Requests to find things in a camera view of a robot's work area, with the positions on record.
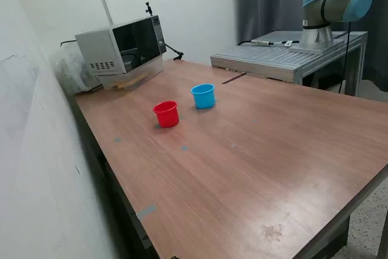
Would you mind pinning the silver blue-capped robot arm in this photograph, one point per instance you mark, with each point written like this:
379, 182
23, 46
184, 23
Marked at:
333, 4

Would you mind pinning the dark grey curtain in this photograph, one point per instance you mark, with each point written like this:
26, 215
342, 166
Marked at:
257, 7

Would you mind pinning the aluminium robot stand table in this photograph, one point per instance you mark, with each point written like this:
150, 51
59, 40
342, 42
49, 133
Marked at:
266, 59

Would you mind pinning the dark flat strip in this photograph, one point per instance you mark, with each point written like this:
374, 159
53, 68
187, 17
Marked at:
233, 78

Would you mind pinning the blue plastic cup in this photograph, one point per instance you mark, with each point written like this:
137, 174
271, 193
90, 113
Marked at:
204, 99

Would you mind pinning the clear acrylic riser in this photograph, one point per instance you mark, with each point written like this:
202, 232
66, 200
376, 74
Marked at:
151, 69

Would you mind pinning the red plastic cup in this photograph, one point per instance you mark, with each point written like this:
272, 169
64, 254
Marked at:
166, 116

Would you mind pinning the thin white rod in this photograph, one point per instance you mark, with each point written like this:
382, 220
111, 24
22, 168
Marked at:
108, 13

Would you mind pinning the wooden sticks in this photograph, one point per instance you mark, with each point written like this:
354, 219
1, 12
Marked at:
127, 83

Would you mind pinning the silver microwave oven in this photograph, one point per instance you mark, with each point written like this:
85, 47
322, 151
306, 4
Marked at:
100, 46

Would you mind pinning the clear plastic bag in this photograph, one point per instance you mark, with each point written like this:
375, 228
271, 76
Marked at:
69, 71

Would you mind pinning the long grey tape strip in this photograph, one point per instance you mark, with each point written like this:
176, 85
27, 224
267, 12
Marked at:
146, 211

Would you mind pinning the small black camera mount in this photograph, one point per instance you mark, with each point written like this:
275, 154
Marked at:
148, 8

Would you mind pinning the dark metal table frame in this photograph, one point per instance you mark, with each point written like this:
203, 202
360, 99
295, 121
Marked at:
333, 239

